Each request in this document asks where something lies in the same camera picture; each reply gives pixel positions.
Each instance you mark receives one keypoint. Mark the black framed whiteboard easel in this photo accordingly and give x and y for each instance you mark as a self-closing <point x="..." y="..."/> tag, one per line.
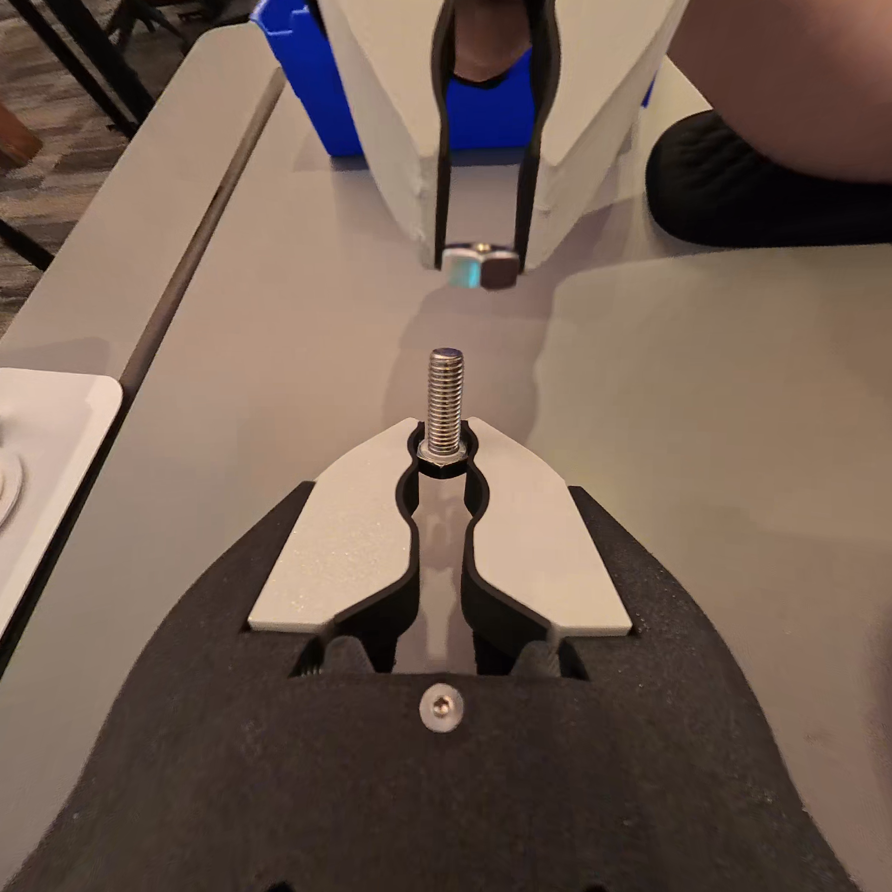
<point x="90" y="56"/>

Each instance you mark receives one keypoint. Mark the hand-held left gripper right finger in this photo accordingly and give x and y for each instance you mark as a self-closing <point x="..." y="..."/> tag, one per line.
<point x="550" y="550"/>

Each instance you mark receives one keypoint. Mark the person's right forearm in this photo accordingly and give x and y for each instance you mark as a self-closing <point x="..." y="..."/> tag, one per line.
<point x="801" y="90"/>

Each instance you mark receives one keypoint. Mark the blue plastic bin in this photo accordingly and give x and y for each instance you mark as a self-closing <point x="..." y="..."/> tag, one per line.
<point x="313" y="83"/>

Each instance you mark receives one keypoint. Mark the person's right hand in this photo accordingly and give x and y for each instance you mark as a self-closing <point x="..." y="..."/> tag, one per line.
<point x="488" y="42"/>

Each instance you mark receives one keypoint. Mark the white document stand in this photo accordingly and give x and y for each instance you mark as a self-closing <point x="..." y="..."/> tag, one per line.
<point x="63" y="446"/>

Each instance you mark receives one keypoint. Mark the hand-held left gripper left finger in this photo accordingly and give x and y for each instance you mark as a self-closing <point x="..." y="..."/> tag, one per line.
<point x="334" y="550"/>

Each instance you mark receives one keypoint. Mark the black armrest pad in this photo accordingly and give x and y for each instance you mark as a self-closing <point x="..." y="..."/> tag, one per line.
<point x="752" y="202"/>

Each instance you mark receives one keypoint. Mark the steel hex bolt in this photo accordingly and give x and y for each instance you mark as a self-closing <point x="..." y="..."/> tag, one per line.
<point x="444" y="404"/>

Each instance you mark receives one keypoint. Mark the steel hex nut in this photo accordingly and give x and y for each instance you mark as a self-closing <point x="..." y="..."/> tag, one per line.
<point x="481" y="268"/>

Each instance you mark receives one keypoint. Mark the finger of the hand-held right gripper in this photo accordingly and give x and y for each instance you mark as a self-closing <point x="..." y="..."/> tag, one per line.
<point x="599" y="90"/>
<point x="383" y="90"/>

